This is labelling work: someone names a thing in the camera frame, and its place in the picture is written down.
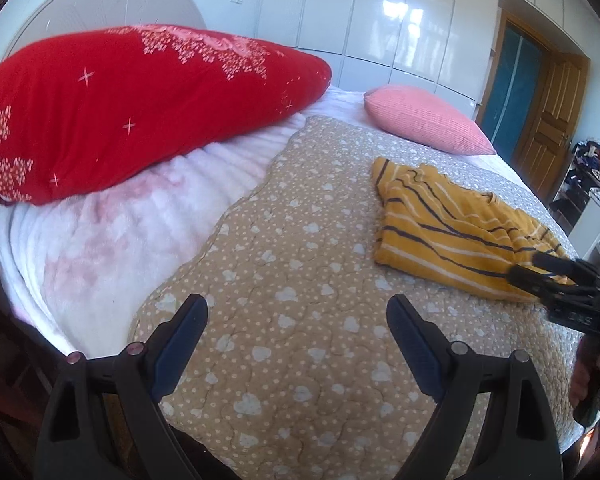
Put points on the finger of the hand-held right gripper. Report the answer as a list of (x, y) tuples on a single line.
[(555, 262), (530, 282)]

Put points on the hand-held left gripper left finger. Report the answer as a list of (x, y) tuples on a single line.
[(177, 350)]

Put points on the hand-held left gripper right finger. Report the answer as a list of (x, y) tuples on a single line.
[(420, 355)]

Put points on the yellow striped sweater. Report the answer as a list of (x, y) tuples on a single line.
[(430, 230)]

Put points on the person's right hand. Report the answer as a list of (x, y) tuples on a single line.
[(580, 380)]

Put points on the cluttered shelf unit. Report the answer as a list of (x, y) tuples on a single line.
[(590, 170)]

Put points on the wooden panel door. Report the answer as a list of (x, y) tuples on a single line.
[(550, 125)]

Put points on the beige heart-print quilt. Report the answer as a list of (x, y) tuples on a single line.
[(290, 240)]

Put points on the teal glass door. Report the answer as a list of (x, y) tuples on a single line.
[(510, 85)]

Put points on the pink ribbed pillow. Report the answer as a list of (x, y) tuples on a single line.
[(425, 117)]

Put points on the red floral pillow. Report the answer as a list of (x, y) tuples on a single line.
[(130, 110)]

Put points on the white glossy wardrobe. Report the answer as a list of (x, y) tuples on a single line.
[(380, 20)]

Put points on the white bed headboard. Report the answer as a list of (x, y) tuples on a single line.
[(105, 0)]

